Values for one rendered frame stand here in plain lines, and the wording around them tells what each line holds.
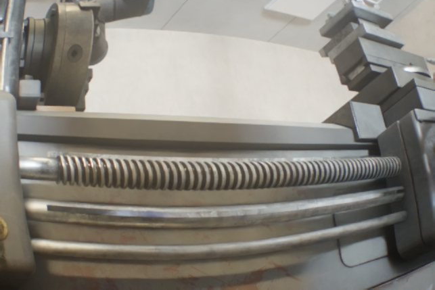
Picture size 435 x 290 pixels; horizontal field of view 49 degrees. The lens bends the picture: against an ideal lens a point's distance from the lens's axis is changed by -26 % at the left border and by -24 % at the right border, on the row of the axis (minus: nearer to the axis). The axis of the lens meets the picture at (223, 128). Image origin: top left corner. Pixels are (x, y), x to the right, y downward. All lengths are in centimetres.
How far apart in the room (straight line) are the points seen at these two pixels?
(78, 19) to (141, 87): 397
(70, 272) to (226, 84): 481
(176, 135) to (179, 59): 449
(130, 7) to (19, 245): 108
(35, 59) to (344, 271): 73
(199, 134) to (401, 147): 41
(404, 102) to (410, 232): 29
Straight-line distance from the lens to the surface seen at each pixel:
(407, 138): 109
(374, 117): 118
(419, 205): 106
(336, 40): 134
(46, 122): 82
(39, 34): 110
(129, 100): 493
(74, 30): 108
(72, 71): 107
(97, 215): 71
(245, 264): 90
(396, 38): 136
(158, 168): 77
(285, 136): 101
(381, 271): 111
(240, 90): 554
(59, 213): 70
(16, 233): 59
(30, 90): 84
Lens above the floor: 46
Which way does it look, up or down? 22 degrees up
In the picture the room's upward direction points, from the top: 13 degrees counter-clockwise
